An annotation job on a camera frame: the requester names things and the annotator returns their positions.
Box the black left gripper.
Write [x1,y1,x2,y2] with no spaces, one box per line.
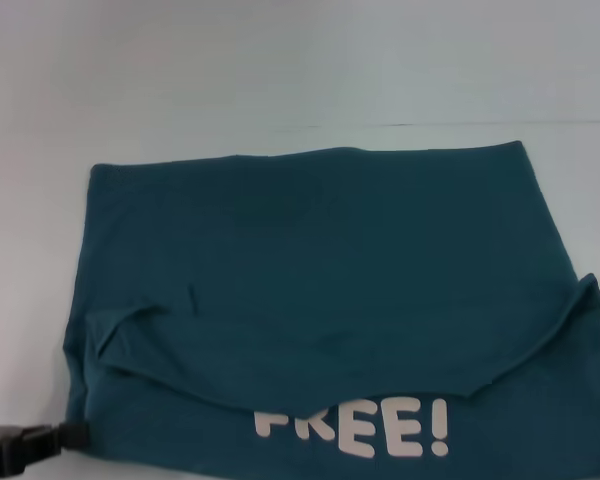
[0,421,90,475]

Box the teal blue t-shirt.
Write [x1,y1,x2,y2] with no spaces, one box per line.
[62,139,600,480]

